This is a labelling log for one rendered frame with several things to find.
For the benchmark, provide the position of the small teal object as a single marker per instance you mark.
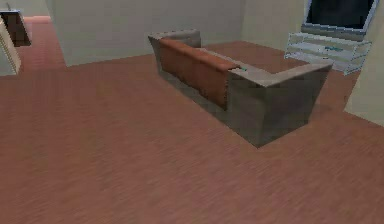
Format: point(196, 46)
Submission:
point(244, 69)

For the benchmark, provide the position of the teal item on stand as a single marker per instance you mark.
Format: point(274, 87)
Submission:
point(334, 49)

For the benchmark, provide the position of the black television set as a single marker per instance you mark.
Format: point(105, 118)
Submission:
point(340, 13)

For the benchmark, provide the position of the grey sofa with brown cushions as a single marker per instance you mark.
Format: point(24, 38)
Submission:
point(266, 106)

